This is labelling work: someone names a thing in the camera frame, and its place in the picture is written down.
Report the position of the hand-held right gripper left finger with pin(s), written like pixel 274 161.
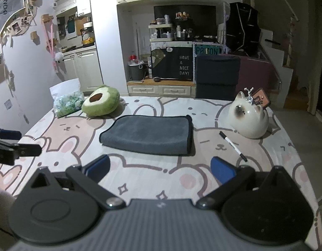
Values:
pixel 99 168

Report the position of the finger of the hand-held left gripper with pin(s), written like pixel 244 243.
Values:
pixel 9 134
pixel 27 150

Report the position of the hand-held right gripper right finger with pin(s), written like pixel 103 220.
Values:
pixel 221 169

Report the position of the grey towel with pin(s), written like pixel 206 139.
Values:
pixel 148 136

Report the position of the black marker pen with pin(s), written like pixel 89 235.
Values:
pixel 233 146

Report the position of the white ceramic cat figurine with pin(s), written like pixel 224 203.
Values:
pixel 251 123

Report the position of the plastic bag of green candies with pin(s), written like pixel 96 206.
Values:
pixel 68 104

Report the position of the avocado plush toy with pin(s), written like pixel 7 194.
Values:
pixel 104 106

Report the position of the silver deer ornament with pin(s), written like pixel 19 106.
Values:
pixel 248 99

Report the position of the small orange sign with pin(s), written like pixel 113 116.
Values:
pixel 261 98

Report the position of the white kitchen base cabinet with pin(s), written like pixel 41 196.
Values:
pixel 82 70

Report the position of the low wooden drawer cabinet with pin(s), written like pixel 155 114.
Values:
pixel 161 89

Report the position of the maroon covered bench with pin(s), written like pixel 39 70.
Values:
pixel 257 74

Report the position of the grey trash bin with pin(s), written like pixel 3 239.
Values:
pixel 137 72

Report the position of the black cloth banner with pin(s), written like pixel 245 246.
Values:
pixel 174 66

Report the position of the red lid jar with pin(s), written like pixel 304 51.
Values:
pixel 133 58

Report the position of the green sign plate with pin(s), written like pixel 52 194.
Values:
pixel 206 51

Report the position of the yellow pot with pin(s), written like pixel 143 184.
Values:
pixel 88 41

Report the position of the teal hanging bag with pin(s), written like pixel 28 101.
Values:
pixel 71 26

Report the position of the black jacket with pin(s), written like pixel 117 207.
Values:
pixel 242 28

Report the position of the white shelf organizer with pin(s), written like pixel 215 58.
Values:
pixel 161 32

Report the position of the grey fabric wall hanging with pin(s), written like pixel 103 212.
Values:
pixel 6 13

